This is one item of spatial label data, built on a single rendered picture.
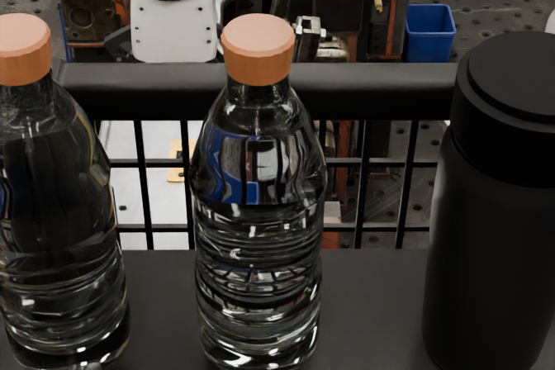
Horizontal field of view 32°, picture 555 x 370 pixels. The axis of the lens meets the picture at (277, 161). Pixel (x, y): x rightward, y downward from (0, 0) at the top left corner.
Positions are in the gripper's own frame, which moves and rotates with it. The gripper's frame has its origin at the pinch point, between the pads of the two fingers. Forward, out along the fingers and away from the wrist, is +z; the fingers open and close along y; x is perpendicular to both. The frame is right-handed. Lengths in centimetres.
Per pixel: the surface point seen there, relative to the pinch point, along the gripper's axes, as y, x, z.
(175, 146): 1.2, -2.7, 11.7
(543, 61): -22, 64, -49
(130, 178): 6.6, 3.4, 12.0
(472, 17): -56, -82, 42
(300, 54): -14.9, 1.8, -6.3
